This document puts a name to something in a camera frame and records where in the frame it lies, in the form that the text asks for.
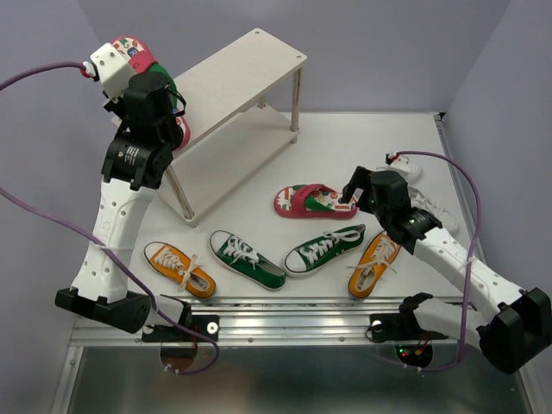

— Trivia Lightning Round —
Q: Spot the white sneaker near one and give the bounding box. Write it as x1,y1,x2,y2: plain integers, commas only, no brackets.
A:
408,186,459,235

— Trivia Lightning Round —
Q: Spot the orange sneaker one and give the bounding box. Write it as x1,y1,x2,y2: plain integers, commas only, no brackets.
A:
348,232,401,299
143,241,216,300

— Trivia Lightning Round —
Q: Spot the green sneaker one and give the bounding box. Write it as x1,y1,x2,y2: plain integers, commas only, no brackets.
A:
283,224,367,279
209,230,287,291

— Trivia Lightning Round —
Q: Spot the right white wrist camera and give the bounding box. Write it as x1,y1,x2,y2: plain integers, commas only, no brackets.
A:
386,154,419,175

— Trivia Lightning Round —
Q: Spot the aluminium mounting rail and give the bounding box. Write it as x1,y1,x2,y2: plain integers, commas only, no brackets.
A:
68,297,488,348

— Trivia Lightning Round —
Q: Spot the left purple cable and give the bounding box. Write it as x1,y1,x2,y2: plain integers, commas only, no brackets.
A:
0,61,221,375

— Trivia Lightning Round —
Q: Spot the orange sneaker right one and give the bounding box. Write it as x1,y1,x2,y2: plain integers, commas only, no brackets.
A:
348,232,401,299

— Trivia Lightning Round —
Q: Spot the white two-tier shoe shelf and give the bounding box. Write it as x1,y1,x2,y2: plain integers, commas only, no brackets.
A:
158,28,307,227

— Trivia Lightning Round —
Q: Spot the orange sneaker left one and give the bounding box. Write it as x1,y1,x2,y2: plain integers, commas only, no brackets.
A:
143,241,216,300

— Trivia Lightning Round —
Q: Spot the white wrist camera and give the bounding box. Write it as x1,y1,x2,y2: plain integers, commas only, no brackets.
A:
386,154,419,175
90,43,135,101

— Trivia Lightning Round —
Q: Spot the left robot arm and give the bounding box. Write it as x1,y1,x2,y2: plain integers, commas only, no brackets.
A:
54,72,210,342

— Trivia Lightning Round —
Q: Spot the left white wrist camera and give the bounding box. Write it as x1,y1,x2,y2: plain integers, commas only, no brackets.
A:
90,43,135,101

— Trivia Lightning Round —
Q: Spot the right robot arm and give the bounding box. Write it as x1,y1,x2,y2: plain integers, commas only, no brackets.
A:
345,166,551,374

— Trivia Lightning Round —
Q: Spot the pink slipper one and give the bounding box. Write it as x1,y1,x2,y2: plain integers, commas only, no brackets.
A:
273,184,358,220
110,35,192,150

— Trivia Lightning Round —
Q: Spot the white sneaker one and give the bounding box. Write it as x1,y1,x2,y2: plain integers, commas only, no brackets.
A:
408,186,459,235
376,155,422,184

